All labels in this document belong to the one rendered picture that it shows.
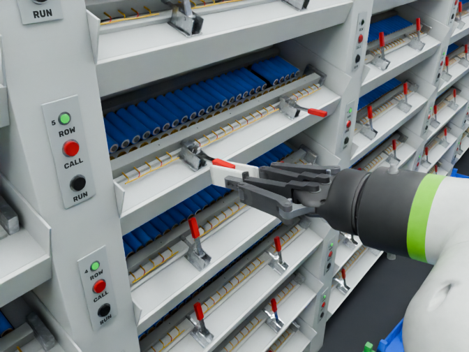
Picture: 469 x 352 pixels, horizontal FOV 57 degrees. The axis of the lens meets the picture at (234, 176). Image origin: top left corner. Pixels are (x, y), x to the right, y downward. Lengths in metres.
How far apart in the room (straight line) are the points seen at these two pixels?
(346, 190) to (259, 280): 0.58
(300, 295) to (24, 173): 0.95
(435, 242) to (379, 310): 1.32
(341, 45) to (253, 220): 0.41
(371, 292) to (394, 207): 1.37
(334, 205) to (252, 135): 0.31
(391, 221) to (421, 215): 0.03
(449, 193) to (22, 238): 0.46
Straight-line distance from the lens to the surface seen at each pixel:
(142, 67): 0.54
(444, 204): 0.45
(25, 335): 0.67
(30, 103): 0.47
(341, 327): 1.67
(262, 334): 1.19
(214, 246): 0.81
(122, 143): 0.66
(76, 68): 0.48
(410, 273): 1.96
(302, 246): 1.14
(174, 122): 0.72
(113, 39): 0.55
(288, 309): 1.25
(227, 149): 0.72
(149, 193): 0.61
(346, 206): 0.49
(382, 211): 0.47
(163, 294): 0.74
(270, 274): 1.05
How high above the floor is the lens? 1.22
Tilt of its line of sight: 29 degrees down
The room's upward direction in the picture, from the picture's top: straight up
